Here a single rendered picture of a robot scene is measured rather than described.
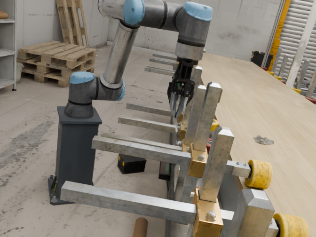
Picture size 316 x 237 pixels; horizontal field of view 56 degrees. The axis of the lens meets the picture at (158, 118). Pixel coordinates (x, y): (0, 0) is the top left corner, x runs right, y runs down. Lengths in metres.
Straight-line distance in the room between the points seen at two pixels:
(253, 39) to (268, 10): 0.83
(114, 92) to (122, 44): 0.38
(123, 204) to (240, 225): 0.31
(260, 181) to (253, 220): 0.51
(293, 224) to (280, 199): 0.24
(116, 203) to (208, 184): 0.20
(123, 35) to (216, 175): 1.15
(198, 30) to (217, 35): 8.10
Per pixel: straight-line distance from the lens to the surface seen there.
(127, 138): 1.14
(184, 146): 1.15
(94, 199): 0.66
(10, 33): 4.22
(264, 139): 1.32
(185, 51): 0.95
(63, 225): 2.03
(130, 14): 1.00
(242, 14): 9.08
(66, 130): 1.95
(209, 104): 0.85
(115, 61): 1.77
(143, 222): 1.99
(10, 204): 2.22
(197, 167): 0.85
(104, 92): 1.93
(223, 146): 0.63
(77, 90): 1.91
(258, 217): 0.41
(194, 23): 0.94
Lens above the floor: 1.35
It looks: 20 degrees down
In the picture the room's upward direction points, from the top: 11 degrees clockwise
